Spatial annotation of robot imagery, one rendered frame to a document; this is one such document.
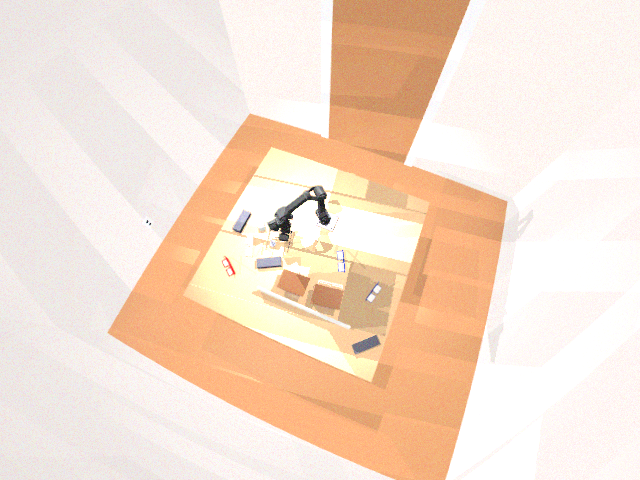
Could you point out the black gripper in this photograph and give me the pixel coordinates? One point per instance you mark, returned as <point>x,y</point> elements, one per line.
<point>283,236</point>

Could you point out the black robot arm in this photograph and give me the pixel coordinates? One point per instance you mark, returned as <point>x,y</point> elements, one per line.
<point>283,214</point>

